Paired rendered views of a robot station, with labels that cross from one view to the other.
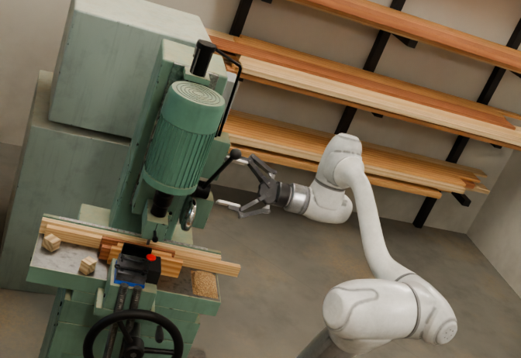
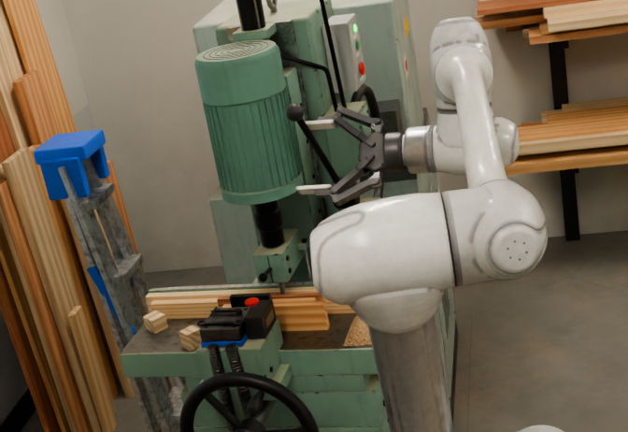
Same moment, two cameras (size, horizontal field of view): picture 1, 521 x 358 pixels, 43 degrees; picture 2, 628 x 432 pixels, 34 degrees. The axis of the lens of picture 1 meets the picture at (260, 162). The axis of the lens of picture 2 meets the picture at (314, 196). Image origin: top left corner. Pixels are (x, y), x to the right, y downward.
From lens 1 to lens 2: 1.09 m
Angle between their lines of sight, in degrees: 33
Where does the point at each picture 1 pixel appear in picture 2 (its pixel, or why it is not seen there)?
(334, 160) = (434, 64)
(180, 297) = (322, 353)
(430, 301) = (476, 206)
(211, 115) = (245, 70)
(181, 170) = (249, 165)
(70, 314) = (198, 414)
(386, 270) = not seen: hidden behind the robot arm
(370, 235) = (468, 151)
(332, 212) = not seen: hidden behind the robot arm
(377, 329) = (372, 271)
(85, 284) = (194, 365)
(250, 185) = not seen: outside the picture
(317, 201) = (443, 140)
